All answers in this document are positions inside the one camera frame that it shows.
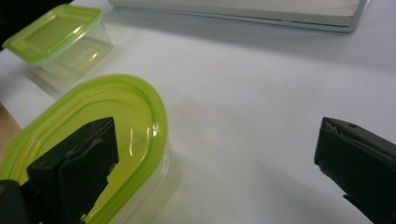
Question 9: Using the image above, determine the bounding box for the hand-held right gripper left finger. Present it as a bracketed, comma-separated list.
[26, 117, 120, 224]

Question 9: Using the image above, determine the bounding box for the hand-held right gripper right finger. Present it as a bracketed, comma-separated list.
[313, 117, 396, 224]

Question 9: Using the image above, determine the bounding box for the small clear container green lid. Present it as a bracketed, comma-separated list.
[1, 3, 114, 91]

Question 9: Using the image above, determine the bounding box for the large clear container green lid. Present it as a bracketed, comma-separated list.
[0, 73, 181, 224]

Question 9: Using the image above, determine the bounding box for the white table cover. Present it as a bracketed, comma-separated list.
[0, 0, 396, 224]

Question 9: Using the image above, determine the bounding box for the grey flat board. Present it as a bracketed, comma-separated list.
[107, 0, 369, 34]

